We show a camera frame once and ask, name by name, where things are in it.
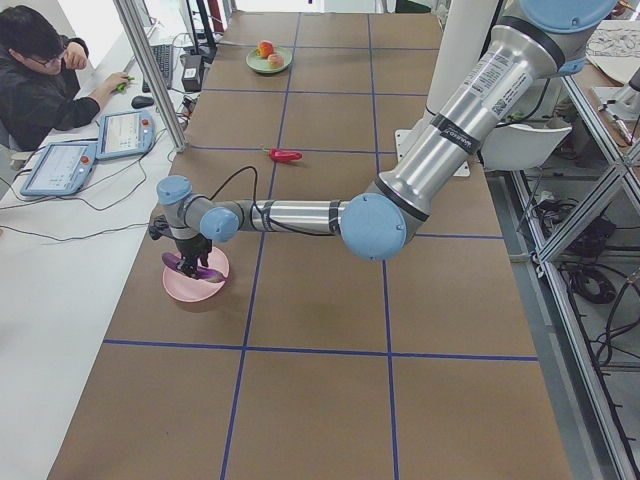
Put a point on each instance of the black power adapter box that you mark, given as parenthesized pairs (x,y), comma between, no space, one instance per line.
(193,73)

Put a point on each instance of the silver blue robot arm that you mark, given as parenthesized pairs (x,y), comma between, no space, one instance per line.
(531,40)

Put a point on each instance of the far blue teach pendant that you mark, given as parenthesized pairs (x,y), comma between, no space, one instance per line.
(125,134)

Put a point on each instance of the white chair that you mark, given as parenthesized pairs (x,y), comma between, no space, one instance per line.
(521,146)

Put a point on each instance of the yellow pink peach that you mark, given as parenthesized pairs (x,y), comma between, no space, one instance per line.
(275,61)

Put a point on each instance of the red chili pepper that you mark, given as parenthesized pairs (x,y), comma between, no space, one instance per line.
(282,156)

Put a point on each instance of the black keyboard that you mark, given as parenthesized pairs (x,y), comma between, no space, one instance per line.
(163,55)

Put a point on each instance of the near blue teach pendant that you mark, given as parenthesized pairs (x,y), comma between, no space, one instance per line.
(62,169)

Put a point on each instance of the person in black jacket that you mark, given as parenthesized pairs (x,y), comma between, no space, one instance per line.
(39,83)

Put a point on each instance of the purple eggplant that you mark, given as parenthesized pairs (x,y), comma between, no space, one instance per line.
(172,261)

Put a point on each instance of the blue teach pendant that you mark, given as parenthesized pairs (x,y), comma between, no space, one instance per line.
(62,169)
(125,134)

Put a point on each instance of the black computer mouse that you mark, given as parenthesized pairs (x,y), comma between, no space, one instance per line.
(141,101)

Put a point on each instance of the aluminium frame post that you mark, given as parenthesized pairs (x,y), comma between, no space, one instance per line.
(136,35)

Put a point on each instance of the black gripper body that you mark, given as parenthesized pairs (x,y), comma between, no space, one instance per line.
(192,247)

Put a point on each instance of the pink plate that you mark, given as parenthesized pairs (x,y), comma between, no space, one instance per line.
(188,290)

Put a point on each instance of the green plate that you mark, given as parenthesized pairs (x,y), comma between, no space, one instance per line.
(259,65)

